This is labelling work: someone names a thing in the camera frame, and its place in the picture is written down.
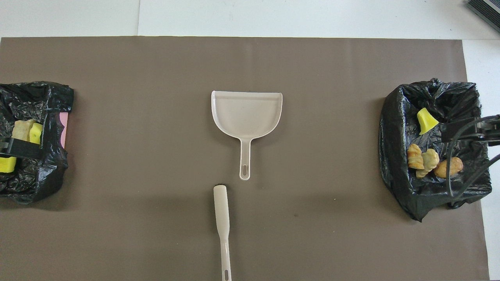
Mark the striped toy croissant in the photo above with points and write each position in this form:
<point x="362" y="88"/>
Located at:
<point x="21" y="130"/>

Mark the notched yellow sponge chunk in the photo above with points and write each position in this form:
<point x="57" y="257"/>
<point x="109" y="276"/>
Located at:
<point x="8" y="164"/>

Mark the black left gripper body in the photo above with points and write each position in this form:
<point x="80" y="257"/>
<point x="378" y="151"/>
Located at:
<point x="3" y="145"/>

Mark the pink plastic bin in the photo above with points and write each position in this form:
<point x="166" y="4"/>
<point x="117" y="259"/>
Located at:
<point x="64" y="127"/>

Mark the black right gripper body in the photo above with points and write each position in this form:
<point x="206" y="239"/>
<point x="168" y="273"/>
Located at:
<point x="493" y="130"/>

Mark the brown table mat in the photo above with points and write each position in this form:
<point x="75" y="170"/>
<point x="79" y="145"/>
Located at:
<point x="117" y="218"/>

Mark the pale toy bread piece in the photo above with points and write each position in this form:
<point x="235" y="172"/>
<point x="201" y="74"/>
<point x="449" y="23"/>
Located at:
<point x="415" y="157"/>
<point x="430" y="160"/>

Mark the brown toy bread roll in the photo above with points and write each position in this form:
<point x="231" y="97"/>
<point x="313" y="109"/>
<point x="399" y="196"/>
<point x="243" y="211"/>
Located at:
<point x="443" y="168"/>

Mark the yellow sponge wedge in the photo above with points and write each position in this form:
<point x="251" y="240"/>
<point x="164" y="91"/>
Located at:
<point x="426" y="121"/>

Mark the dark ribbed panel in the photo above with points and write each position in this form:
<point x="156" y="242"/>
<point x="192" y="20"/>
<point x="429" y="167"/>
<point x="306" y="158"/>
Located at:
<point x="486" y="9"/>

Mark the black plastic trash bag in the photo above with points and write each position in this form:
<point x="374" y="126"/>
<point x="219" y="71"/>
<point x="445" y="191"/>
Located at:
<point x="35" y="175"/>
<point x="429" y="195"/>

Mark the beige plastic dustpan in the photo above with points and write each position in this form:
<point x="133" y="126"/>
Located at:
<point x="246" y="113"/>

